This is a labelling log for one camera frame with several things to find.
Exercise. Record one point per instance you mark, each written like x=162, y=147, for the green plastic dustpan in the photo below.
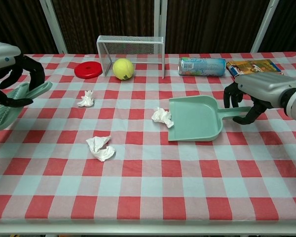
x=195, y=118

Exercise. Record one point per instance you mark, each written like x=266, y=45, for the white mesh mini goal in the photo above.
x=102, y=54

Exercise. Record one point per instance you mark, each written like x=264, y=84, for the red white checkered tablecloth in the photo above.
x=148, y=185

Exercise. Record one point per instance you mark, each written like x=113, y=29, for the white paper ball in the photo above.
x=99, y=148
x=86, y=100
x=161, y=116

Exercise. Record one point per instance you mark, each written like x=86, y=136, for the dark corrugated partition panel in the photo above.
x=108, y=17
x=288, y=24
x=17, y=22
x=212, y=24

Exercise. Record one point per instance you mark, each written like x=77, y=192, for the orange snack package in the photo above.
x=251, y=65

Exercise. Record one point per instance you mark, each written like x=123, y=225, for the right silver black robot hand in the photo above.
x=264, y=87

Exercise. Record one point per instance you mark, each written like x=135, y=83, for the red plastic disc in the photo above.
x=87, y=69

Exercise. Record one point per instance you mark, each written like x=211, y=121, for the blue green drink can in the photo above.
x=202, y=66

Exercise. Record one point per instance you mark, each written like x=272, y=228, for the green hand broom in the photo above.
x=1, y=118

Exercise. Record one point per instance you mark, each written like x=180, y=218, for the yellow tennis ball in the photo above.
x=123, y=69

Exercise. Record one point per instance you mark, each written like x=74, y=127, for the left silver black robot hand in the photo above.
x=5, y=56

